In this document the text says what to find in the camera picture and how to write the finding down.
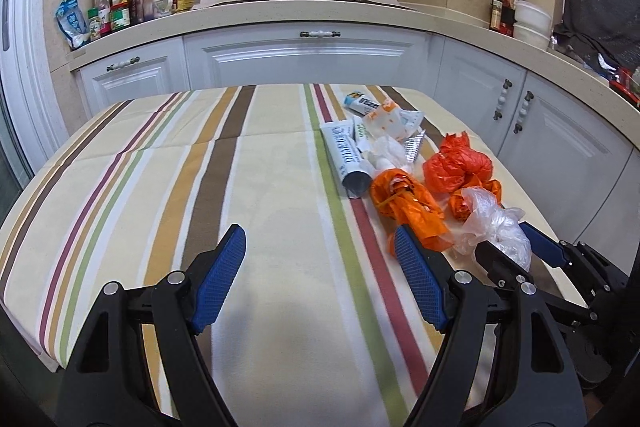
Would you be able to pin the white corner cabinet door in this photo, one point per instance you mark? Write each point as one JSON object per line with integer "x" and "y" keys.
{"x": 470, "y": 82}

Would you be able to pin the clear plastic bag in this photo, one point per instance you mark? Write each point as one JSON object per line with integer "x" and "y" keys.
{"x": 495, "y": 227}

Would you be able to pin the narrow white cabinet door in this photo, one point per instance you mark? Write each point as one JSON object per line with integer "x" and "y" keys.
{"x": 140, "y": 87}

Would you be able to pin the red packet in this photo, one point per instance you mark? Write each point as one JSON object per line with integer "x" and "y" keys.
{"x": 509, "y": 14}

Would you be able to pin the small orange plastic bag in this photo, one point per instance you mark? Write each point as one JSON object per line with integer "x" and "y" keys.
{"x": 460, "y": 207}

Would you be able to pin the white framed glass door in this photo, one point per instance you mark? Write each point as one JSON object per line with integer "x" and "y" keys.
{"x": 30, "y": 57}

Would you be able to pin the stacked white containers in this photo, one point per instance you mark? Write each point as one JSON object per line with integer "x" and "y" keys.
{"x": 532, "y": 24}

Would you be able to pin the silver foil wrapper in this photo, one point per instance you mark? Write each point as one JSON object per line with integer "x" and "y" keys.
{"x": 414, "y": 147}

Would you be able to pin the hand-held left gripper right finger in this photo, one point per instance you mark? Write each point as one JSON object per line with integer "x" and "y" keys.
{"x": 417, "y": 277}

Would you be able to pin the large white toothpaste tube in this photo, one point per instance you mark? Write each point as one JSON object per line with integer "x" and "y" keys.
{"x": 342, "y": 152}

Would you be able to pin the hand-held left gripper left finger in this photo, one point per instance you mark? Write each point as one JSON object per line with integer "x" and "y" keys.
{"x": 220, "y": 277}

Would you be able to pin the blue white snack bag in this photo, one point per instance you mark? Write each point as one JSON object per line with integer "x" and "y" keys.
{"x": 74, "y": 22}

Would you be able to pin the wide white cabinet front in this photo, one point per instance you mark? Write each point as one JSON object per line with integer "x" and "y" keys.
{"x": 300, "y": 62}

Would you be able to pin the white orange snack wrapper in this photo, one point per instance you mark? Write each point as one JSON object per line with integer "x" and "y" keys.
{"x": 387, "y": 119}

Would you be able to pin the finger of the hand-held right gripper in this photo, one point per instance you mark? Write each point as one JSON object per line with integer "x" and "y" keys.
{"x": 500, "y": 264}
{"x": 542, "y": 244}

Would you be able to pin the striped tablecloth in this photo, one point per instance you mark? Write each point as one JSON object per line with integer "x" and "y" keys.
{"x": 175, "y": 187}

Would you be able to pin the green white packet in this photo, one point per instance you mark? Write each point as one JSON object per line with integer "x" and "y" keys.
{"x": 361, "y": 132}

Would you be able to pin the white tissue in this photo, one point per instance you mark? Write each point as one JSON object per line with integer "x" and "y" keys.
{"x": 390, "y": 152}

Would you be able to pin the orange plastic bag with ties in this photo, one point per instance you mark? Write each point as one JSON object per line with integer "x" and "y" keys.
{"x": 400, "y": 197}

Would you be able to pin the red box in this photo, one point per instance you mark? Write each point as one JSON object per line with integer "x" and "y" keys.
{"x": 625, "y": 84}

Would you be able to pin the dark glass bottle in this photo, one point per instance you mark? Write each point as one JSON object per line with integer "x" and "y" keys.
{"x": 495, "y": 9}

